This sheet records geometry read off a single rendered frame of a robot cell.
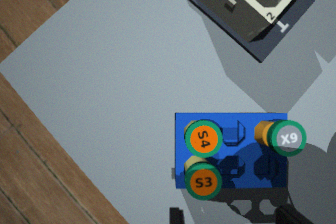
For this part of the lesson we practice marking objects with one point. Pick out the blue tube rack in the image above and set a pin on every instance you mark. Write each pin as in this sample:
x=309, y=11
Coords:
x=236, y=171

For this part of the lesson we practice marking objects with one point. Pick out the cream bucket adapter with holes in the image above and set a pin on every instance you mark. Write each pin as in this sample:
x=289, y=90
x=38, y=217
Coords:
x=247, y=17

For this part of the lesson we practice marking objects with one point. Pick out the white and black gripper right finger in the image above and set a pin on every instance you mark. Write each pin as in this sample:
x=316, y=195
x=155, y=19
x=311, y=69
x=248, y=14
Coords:
x=286, y=214

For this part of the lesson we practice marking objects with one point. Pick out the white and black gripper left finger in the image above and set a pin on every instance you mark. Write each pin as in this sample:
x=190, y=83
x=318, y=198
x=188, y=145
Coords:
x=176, y=216

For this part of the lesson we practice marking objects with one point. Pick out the grey table surface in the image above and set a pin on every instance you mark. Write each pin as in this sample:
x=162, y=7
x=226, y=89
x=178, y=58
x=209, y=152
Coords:
x=106, y=77

